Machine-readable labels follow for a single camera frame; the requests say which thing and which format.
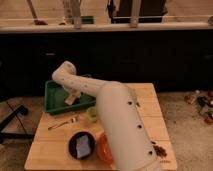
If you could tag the green box on counter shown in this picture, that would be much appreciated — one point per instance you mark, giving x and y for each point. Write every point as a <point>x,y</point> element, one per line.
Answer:
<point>87,19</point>

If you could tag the blue sponge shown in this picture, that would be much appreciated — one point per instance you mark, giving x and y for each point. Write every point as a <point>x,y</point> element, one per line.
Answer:
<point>82,146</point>

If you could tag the red grapes bunch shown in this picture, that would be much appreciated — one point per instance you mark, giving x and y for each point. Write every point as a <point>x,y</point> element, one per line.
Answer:
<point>160,151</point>

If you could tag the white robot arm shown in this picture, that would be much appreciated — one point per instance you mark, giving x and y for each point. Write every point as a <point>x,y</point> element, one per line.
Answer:
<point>116,104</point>

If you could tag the black stand base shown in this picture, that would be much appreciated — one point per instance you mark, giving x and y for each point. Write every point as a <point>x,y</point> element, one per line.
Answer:
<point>3,135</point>

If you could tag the clutter pile on floor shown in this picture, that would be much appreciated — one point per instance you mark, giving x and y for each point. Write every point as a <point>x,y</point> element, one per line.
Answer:
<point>204,103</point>

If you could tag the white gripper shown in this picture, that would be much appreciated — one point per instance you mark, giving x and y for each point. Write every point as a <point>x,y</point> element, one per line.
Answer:
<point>72,92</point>

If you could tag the small green cup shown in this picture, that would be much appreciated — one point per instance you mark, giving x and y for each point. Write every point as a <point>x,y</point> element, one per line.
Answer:
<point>92,114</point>

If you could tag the orange bowl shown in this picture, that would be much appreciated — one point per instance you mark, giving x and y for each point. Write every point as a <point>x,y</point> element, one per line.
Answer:
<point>103,150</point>

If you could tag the green plastic tray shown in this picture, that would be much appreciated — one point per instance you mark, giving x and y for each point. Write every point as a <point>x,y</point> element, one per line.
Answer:
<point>54,100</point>

